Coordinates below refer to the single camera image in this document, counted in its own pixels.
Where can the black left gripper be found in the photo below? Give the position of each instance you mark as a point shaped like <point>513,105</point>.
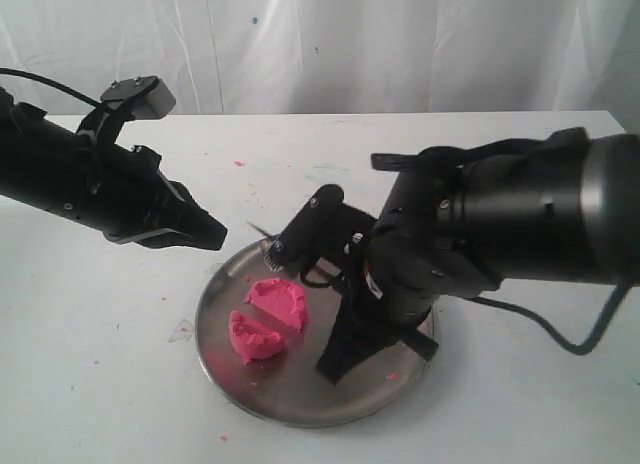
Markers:
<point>124,195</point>

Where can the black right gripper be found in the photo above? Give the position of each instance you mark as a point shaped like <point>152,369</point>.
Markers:
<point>405,260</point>

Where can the black knife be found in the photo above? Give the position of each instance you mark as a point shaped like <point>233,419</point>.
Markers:
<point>260,230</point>

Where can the pink dough lump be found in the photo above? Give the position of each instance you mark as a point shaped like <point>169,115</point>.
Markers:
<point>252,341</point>
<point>282,299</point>

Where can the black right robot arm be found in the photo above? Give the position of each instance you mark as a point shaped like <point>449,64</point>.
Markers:
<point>565,208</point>

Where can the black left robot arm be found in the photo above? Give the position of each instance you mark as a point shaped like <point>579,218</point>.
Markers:
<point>37,154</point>

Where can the round steel plate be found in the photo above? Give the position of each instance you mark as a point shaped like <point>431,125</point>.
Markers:
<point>287,388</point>

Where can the white backdrop curtain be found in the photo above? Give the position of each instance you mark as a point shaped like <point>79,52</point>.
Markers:
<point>339,56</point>

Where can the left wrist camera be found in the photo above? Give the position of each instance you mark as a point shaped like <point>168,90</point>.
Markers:
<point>143,97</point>

